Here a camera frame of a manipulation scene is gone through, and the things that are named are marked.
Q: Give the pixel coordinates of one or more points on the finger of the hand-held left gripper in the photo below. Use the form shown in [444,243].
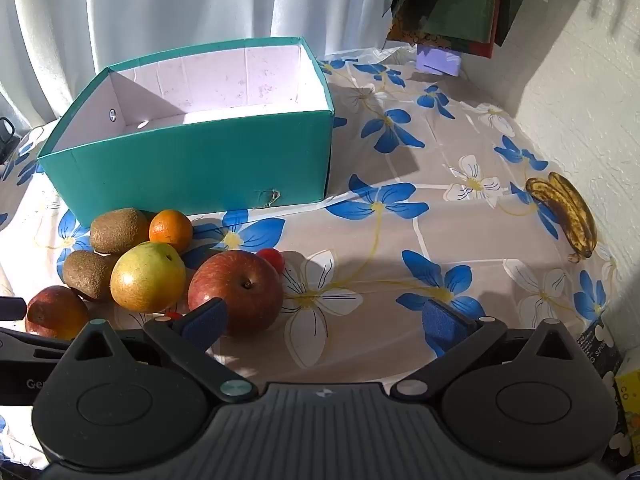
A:
[11,308]

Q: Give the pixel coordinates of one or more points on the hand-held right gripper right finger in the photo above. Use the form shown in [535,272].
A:
[442,322]

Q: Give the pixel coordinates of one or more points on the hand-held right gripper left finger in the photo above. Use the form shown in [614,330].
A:
[202,322]

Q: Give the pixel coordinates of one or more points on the red cherry tomato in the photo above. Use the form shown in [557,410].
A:
[173,315]
[272,257]

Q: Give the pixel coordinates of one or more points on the small red apple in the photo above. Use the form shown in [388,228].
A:
[55,312]

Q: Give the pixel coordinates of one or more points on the large red apple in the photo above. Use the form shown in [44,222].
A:
[245,285]

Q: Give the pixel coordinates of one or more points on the yellow green pear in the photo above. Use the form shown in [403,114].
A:
[145,277]

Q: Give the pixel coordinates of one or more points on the brown kiwi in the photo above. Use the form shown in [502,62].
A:
[117,230]
[87,272]

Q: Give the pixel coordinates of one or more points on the small orange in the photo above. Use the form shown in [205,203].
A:
[171,230]

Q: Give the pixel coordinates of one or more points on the teal cardboard box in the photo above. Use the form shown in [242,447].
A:
[200,170]

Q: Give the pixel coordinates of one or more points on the blue floral tablecloth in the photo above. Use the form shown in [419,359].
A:
[400,220]

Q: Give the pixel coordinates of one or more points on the black printed packet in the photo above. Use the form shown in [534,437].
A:
[597,350]

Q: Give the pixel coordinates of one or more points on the overripe banana bunch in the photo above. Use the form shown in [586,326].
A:
[570,210]

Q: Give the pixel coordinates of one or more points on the dark green mug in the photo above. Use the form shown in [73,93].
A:
[6,130]

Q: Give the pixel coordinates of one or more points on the yellow carton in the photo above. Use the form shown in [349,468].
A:
[627,405]

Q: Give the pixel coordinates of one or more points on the purple box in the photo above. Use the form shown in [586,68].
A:
[439,60]

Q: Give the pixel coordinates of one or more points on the red bag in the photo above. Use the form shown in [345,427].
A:
[475,47]

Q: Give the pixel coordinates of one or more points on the orange patterned bag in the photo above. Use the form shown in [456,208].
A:
[407,30]

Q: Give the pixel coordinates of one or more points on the white curtain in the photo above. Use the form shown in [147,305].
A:
[200,5]

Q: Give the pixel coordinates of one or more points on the dark green plastic bag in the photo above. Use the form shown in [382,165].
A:
[465,0]

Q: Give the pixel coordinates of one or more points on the black plastic bag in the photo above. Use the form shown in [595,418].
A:
[515,0]

